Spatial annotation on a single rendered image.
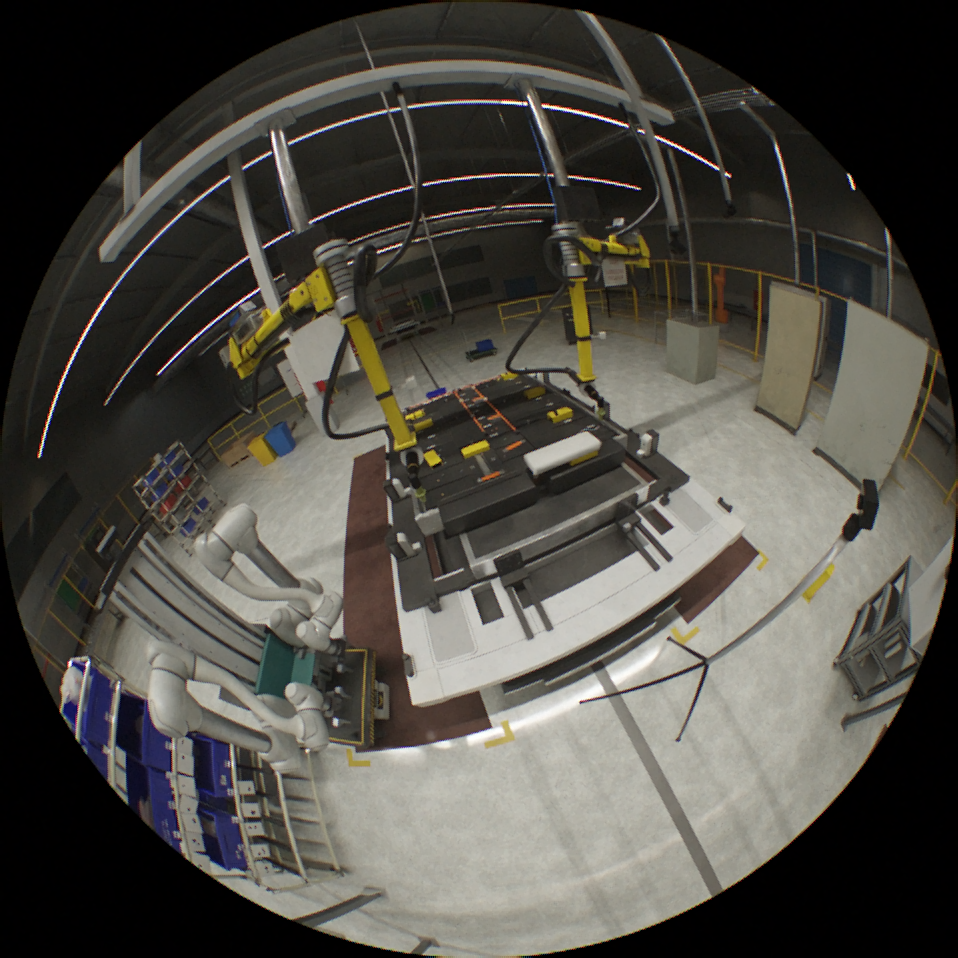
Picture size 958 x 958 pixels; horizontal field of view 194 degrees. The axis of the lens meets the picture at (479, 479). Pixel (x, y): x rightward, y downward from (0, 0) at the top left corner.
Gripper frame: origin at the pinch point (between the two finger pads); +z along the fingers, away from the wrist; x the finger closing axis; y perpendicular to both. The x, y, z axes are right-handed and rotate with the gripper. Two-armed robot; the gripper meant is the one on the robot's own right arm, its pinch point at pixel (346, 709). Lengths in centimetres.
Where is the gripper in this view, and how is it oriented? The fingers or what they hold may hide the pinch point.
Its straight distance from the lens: 155.3
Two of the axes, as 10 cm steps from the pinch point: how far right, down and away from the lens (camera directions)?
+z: 2.4, 7.5, 6.1
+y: -9.6, 2.6, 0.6
